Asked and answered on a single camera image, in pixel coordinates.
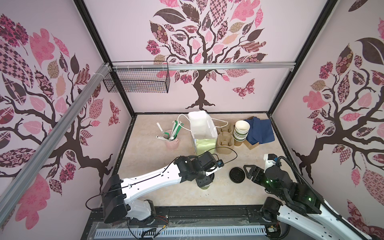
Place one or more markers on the green white paper bag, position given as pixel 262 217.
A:
pixel 203 129

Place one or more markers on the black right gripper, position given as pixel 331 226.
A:
pixel 253 168

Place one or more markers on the black wire basket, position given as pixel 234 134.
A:
pixel 138 77

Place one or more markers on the pink straw holder cup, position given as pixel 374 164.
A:
pixel 171 145

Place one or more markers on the wrapped straws bundle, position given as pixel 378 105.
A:
pixel 172 134

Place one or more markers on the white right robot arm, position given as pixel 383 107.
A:
pixel 297 205

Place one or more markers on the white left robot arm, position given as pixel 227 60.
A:
pixel 120 197

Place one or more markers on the stack of paper cups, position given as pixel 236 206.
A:
pixel 241 130

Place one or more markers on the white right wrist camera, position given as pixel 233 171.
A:
pixel 270 160

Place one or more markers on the brown cardboard napkin box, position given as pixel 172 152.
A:
pixel 250 144

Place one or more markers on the blue paper napkins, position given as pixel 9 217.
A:
pixel 260 132

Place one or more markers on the stack of black lids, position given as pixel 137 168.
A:
pixel 237 175

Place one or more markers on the stack of pulp cup carriers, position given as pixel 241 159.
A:
pixel 225 140

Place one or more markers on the green paper coffee cup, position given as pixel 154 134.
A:
pixel 205 182

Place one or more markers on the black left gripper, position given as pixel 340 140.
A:
pixel 205 181

